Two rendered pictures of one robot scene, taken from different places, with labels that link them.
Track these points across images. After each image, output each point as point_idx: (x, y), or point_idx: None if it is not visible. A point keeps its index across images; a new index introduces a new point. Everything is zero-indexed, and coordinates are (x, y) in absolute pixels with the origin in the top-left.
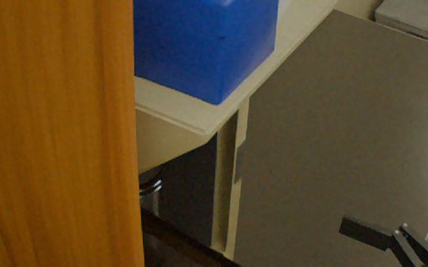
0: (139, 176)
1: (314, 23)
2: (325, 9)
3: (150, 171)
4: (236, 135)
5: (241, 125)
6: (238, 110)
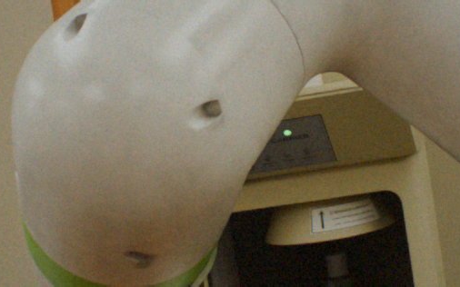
0: (320, 284)
1: (302, 91)
2: (332, 85)
3: (330, 285)
4: (413, 276)
5: (421, 267)
6: (408, 243)
